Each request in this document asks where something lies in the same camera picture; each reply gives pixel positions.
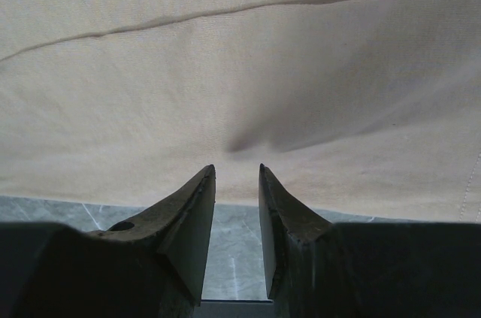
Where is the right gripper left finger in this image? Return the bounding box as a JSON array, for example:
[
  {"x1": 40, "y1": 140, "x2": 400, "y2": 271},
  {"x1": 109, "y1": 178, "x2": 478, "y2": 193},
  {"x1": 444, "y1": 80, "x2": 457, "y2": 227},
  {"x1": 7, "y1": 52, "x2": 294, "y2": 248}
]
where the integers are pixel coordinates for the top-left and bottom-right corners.
[{"x1": 1, "y1": 165, "x2": 216, "y2": 317}]

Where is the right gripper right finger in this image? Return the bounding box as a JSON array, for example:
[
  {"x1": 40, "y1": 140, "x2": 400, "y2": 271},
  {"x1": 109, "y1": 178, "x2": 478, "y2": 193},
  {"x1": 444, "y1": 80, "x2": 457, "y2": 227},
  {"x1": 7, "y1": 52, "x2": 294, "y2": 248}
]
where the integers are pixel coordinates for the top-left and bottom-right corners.
[{"x1": 259, "y1": 166, "x2": 480, "y2": 317}]

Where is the black base beam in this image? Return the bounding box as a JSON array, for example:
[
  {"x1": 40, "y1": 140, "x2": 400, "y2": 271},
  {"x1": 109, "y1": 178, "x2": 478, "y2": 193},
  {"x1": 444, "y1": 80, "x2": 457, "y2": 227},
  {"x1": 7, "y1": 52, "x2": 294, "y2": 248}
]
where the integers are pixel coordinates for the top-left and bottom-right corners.
[{"x1": 193, "y1": 299, "x2": 275, "y2": 318}]

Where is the beige t-shirt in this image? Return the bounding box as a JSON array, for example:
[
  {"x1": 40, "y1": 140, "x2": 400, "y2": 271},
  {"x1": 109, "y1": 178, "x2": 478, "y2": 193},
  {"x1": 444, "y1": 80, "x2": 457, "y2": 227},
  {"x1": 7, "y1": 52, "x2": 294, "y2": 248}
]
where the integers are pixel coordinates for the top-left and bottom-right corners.
[{"x1": 1, "y1": 0, "x2": 480, "y2": 223}]

